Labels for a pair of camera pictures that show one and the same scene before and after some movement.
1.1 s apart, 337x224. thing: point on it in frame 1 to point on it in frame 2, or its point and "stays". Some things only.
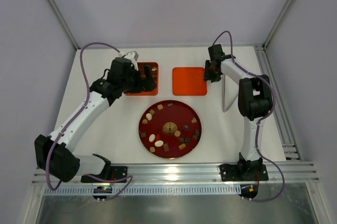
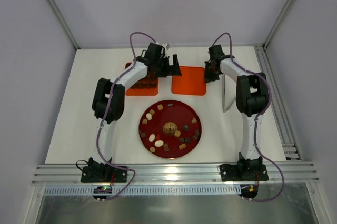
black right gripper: [211, 70] stays
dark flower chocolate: [186, 128] stays
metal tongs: [230, 91] stays
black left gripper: [142, 82] to [167, 67]
